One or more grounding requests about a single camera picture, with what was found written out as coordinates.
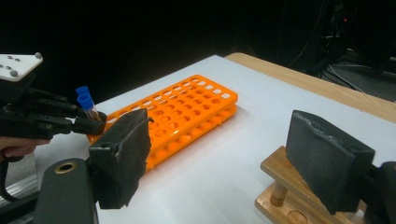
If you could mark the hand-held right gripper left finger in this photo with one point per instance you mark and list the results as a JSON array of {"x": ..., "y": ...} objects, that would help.
[{"x": 121, "y": 158}]

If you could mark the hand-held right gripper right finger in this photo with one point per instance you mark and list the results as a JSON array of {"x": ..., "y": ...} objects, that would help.
[{"x": 327, "y": 158}]

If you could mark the blue-capped test tube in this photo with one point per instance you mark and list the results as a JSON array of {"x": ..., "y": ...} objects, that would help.
[
  {"x": 88, "y": 107},
  {"x": 82, "y": 90}
]

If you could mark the wooden tube rack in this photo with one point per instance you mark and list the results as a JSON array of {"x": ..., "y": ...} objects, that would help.
[{"x": 280, "y": 168}]

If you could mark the orange plastic tube rack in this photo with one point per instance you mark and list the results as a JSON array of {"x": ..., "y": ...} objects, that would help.
[{"x": 186, "y": 105}]

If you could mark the white table mat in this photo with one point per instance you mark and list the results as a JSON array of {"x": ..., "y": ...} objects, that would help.
[{"x": 218, "y": 174}]

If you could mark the dark equipment rack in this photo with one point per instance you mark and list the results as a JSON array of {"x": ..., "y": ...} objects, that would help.
[{"x": 342, "y": 25}]

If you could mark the aluminium frame rail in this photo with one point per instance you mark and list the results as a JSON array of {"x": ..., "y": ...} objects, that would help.
[{"x": 21, "y": 186}]

